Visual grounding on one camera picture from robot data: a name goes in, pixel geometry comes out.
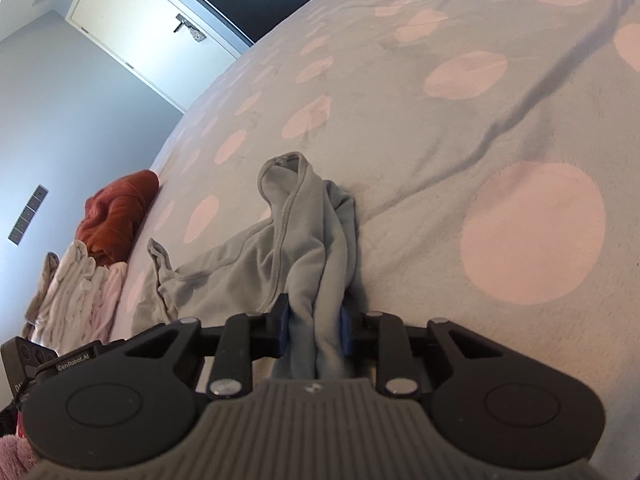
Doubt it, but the white door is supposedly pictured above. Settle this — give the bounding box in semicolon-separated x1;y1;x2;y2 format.
67;0;251;113

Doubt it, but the grey long-sleeve shirt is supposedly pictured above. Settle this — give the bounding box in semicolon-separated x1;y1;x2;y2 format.
131;152;363;386

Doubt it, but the metal door handle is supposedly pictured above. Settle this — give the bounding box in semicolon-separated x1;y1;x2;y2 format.
172;14;207;43

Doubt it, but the cream pink folded garment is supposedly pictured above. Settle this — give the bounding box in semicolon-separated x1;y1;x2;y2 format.
22;240;128;348

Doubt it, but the rust red fleece cloth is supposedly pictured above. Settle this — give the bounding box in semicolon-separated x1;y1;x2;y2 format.
76;170;160;267

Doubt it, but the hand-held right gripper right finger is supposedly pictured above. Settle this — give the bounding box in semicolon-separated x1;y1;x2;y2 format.
341;307;506;401

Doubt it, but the purple fleece robe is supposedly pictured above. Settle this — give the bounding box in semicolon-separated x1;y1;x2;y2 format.
0;400;38;480

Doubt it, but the grey wall switch panel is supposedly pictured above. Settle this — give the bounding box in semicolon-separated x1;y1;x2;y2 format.
7;185;49;247

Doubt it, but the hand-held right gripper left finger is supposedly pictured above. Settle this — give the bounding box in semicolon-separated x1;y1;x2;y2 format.
107;294;292;401

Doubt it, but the grey pink-dotted bed cover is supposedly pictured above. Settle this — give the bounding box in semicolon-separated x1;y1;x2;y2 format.
107;0;640;480

